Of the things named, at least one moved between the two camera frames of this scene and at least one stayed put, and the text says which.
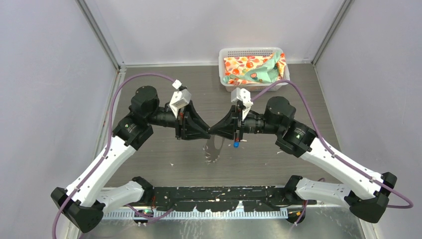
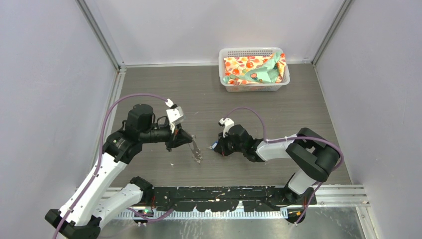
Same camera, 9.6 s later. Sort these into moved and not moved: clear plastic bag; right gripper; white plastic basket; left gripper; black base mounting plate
Moved: clear plastic bag; right gripper; left gripper
Not moved: white plastic basket; black base mounting plate
